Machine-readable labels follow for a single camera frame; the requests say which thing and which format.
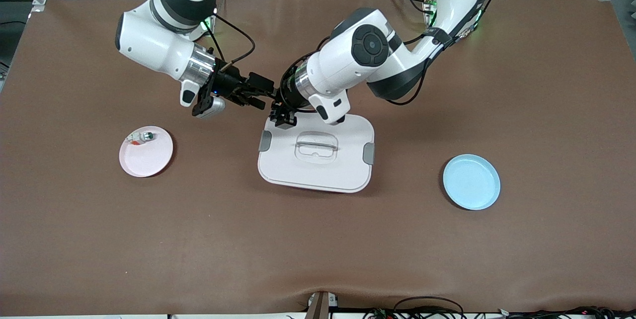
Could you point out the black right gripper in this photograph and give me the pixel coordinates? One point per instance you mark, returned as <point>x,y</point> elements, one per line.
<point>228,83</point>

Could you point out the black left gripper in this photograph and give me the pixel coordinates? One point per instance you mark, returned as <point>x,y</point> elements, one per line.
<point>288,97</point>

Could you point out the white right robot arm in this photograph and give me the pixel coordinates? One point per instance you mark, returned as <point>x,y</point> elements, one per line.
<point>159,45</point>

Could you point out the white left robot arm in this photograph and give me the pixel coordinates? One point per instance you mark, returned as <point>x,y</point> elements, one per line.
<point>367,55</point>

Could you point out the white lidded storage box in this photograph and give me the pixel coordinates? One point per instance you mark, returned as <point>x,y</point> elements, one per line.
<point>315,170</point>

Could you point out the pale pink round plate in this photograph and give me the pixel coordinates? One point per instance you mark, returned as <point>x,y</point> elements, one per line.
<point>146,157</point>

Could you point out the light blue round plate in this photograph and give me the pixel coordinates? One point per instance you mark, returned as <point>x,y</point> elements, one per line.
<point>469,182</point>

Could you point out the white green push-button switch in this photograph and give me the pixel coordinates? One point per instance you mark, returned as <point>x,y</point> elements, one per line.
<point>144,136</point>

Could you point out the brown camera mount bracket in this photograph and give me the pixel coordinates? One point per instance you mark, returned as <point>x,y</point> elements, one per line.
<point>318,306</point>

